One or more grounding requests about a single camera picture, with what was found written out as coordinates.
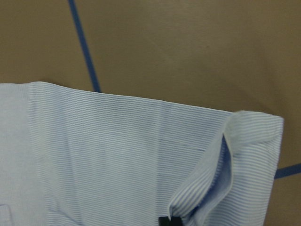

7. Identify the light blue striped shirt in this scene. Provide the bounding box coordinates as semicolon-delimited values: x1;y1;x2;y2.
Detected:
0;82;284;226

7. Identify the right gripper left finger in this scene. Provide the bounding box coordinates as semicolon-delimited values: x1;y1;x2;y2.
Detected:
158;216;170;226

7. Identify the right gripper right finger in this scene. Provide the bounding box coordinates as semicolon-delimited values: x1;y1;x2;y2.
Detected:
169;216;182;226

